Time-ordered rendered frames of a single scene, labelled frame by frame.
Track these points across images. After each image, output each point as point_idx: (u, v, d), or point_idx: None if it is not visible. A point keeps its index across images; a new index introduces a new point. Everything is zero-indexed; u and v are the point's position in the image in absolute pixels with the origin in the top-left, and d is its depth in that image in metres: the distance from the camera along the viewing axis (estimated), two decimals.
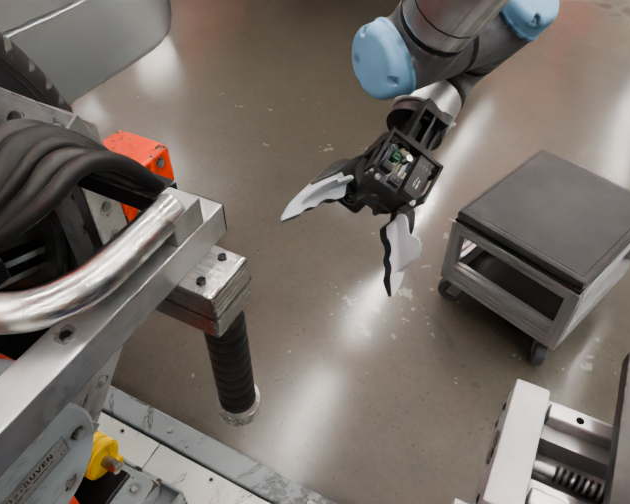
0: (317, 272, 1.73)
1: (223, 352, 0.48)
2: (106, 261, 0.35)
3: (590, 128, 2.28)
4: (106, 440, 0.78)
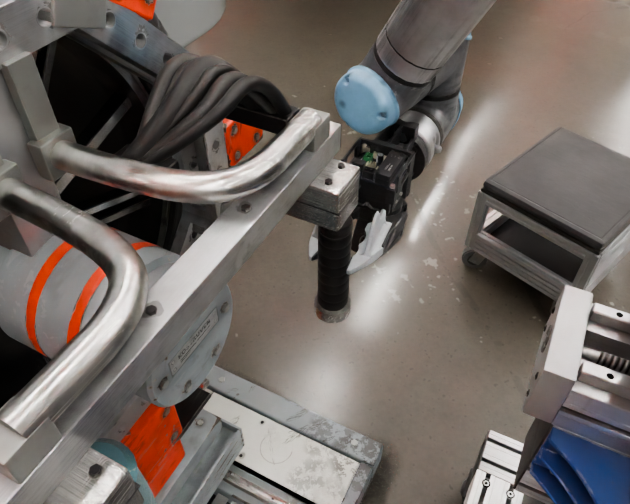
0: None
1: (334, 248, 0.59)
2: (275, 152, 0.46)
3: (600, 113, 2.39)
4: None
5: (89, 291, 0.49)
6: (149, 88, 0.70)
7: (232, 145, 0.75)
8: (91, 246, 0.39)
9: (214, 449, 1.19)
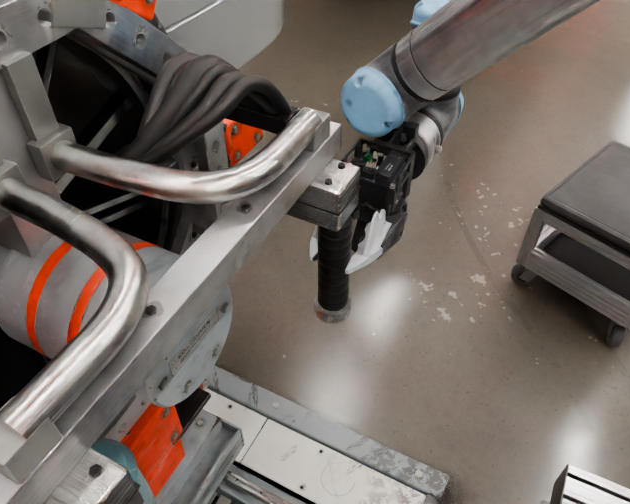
0: (391, 259, 1.79)
1: (334, 249, 0.59)
2: (275, 152, 0.46)
3: None
4: None
5: (89, 291, 0.49)
6: (149, 88, 0.70)
7: (232, 145, 0.75)
8: (91, 247, 0.39)
9: (214, 449, 1.19)
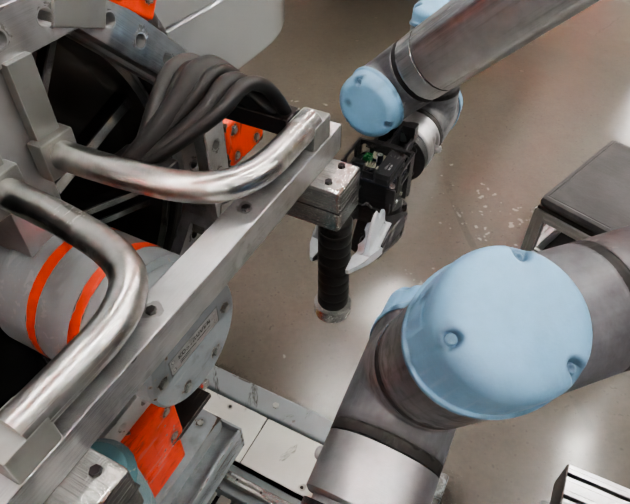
0: (391, 259, 1.79)
1: (334, 249, 0.59)
2: (275, 152, 0.46)
3: None
4: None
5: (89, 291, 0.49)
6: (149, 88, 0.70)
7: (232, 145, 0.75)
8: (91, 247, 0.39)
9: (214, 449, 1.19)
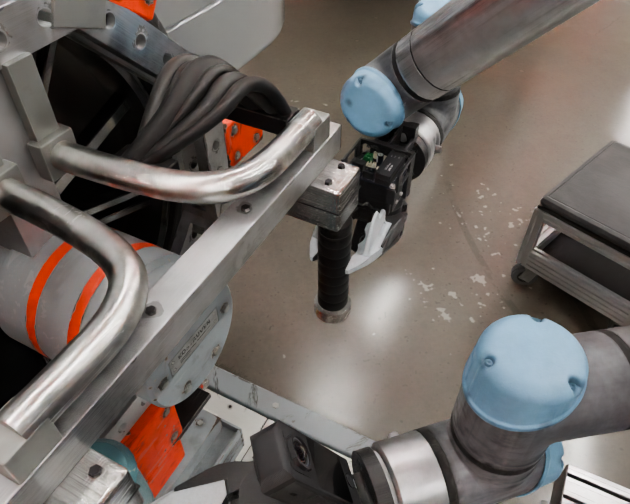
0: (391, 259, 1.79)
1: (334, 249, 0.59)
2: (275, 152, 0.47)
3: None
4: None
5: (89, 291, 0.49)
6: (149, 88, 0.70)
7: (232, 145, 0.75)
8: (91, 247, 0.39)
9: (214, 449, 1.19)
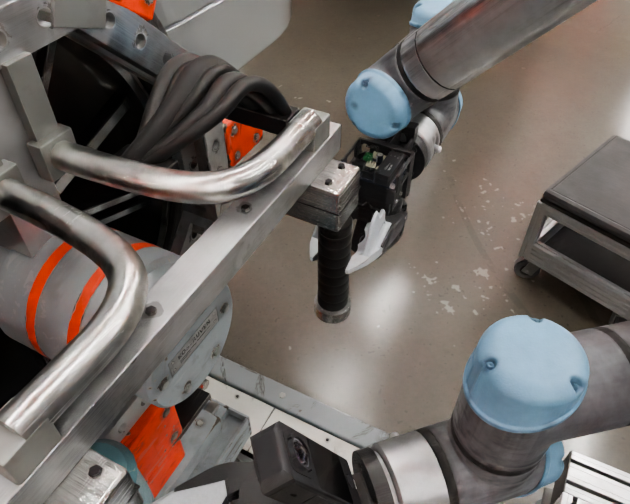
0: (395, 253, 1.81)
1: (334, 249, 0.59)
2: (275, 152, 0.46)
3: None
4: None
5: (89, 291, 0.49)
6: (149, 88, 0.70)
7: (232, 145, 0.75)
8: (91, 247, 0.39)
9: (222, 437, 1.21)
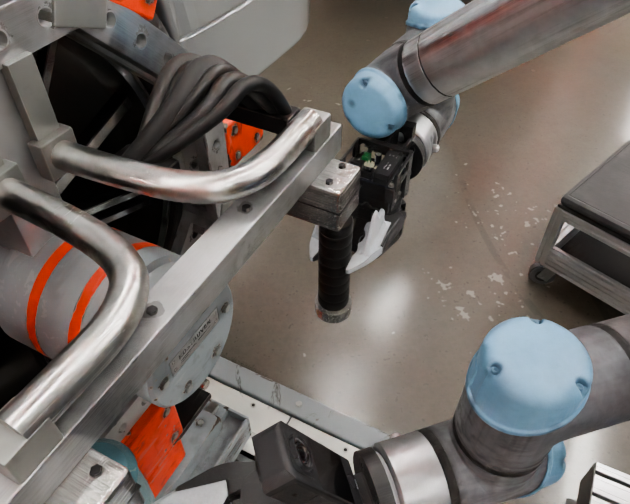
0: (408, 258, 1.79)
1: (335, 249, 0.59)
2: (276, 152, 0.46)
3: None
4: None
5: (90, 291, 0.49)
6: (150, 88, 0.70)
7: (232, 145, 0.75)
8: (92, 247, 0.39)
9: (222, 438, 1.21)
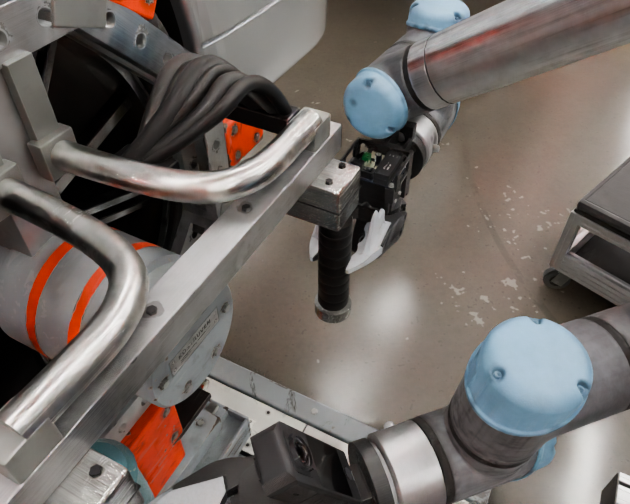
0: (421, 263, 1.78)
1: (335, 248, 0.59)
2: (276, 152, 0.46)
3: None
4: None
5: (90, 291, 0.49)
6: (149, 88, 0.70)
7: (232, 145, 0.75)
8: (92, 246, 0.39)
9: (222, 438, 1.21)
